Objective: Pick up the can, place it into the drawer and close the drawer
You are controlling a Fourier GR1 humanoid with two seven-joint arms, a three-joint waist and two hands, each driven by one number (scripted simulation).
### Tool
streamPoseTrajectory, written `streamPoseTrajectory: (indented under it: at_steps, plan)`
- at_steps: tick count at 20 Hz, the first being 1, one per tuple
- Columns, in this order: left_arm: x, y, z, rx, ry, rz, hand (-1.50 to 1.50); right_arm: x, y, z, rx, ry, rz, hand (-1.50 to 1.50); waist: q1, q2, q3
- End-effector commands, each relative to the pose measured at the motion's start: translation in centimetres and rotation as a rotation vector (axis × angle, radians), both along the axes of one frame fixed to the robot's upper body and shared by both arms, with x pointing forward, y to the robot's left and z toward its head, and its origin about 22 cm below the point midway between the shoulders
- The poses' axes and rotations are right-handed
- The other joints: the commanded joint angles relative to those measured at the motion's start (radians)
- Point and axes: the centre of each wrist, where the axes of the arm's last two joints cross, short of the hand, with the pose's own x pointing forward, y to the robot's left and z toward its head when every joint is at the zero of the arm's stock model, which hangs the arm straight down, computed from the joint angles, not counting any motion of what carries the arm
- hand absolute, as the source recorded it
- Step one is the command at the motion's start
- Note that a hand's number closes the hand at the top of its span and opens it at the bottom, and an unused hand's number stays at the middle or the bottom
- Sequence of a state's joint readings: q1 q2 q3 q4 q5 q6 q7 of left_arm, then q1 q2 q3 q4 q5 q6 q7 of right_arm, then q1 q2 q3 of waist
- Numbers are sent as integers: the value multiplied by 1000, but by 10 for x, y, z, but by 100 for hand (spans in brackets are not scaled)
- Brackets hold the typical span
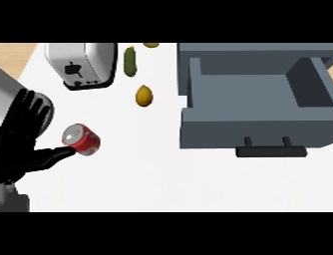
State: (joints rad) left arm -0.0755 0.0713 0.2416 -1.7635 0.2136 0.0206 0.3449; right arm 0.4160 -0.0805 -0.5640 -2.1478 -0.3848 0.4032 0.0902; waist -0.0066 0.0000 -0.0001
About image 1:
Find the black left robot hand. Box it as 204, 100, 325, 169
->
0, 88, 77, 191

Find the red soda can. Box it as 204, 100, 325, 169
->
61, 123, 103, 156

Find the grey open drawer box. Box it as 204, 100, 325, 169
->
186, 57, 333, 110

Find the grey drawer front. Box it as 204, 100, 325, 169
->
177, 106, 333, 149

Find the white toaster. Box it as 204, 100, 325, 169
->
44, 43, 120, 92

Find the yellow lemon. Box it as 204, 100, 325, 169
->
134, 85, 157, 109

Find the green cucumber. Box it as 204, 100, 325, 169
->
123, 46, 140, 79

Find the grey cabinet body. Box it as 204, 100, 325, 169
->
176, 43, 333, 98

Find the black drawer handle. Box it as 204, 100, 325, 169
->
234, 135, 309, 158

